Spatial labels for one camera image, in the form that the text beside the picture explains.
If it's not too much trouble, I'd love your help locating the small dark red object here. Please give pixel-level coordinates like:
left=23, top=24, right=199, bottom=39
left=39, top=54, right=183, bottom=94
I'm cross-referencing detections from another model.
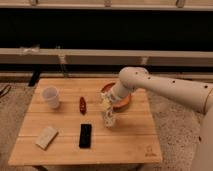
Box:
left=79, top=97, right=87, bottom=114

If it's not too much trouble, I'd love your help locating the black cable on floor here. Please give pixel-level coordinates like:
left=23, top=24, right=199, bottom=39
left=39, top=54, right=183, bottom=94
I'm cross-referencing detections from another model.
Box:
left=0, top=83, right=12, bottom=98

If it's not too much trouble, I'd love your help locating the wooden table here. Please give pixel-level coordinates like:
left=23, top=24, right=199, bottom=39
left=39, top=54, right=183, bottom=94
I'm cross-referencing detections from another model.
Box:
left=8, top=78, right=162, bottom=166

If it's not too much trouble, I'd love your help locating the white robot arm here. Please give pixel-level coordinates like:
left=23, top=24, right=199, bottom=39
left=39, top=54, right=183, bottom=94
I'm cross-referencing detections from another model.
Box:
left=101, top=67, right=213, bottom=171

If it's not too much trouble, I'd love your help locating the orange bowl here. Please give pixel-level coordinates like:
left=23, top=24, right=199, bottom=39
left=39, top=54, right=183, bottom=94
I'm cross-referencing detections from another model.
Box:
left=101, top=82, right=132, bottom=111

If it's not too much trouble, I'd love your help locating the beige sponge block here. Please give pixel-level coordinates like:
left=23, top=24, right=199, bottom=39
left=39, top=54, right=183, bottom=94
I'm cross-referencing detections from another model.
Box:
left=35, top=126, right=58, bottom=150

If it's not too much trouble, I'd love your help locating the black rectangular remote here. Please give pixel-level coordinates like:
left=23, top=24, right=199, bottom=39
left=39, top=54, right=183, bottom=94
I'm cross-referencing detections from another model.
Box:
left=79, top=124, right=92, bottom=148

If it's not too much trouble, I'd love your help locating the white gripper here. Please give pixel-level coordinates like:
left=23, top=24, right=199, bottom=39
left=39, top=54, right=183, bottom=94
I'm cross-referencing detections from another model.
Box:
left=101, top=88, right=122, bottom=111

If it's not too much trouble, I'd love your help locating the translucent plastic cup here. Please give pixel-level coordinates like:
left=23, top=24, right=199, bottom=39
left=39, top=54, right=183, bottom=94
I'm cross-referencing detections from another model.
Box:
left=41, top=86, right=60, bottom=109

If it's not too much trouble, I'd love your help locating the white labelled bottle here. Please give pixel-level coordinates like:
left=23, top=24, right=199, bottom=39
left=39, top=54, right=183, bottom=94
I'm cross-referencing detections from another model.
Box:
left=100, top=93, right=118, bottom=129

